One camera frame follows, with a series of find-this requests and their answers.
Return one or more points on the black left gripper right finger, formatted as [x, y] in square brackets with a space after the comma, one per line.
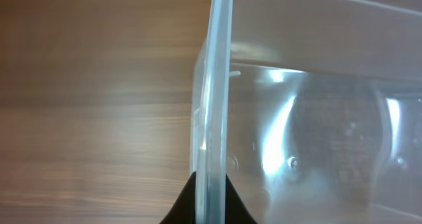
[236, 212]

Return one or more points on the clear plastic container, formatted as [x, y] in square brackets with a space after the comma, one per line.
[311, 110]

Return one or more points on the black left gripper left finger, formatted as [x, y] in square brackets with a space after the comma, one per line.
[183, 210]

